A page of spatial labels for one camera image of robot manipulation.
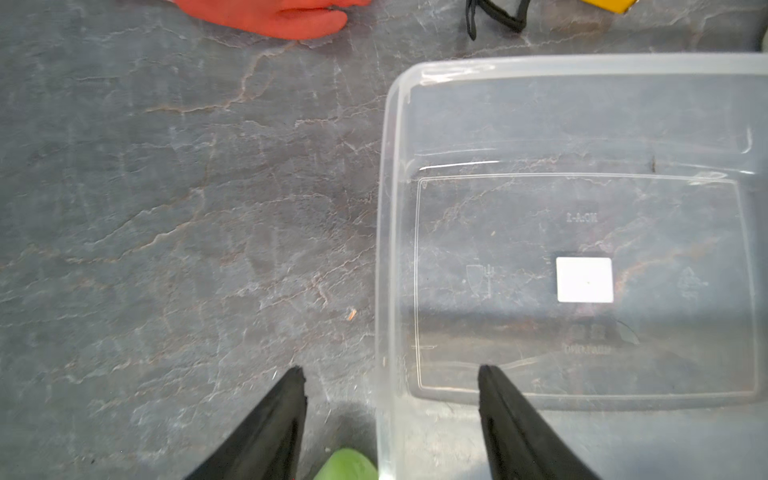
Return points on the red work glove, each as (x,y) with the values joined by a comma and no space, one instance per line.
(280,19)

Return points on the clear plastic storage box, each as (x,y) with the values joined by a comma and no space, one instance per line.
(596,227)

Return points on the yellow tape measure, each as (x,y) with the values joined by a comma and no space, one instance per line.
(517,22)

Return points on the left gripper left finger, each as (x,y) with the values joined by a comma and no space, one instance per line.
(267,443)

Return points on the green roll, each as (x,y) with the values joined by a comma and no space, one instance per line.
(347,464)

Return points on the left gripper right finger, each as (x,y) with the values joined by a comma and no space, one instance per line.
(520,444)

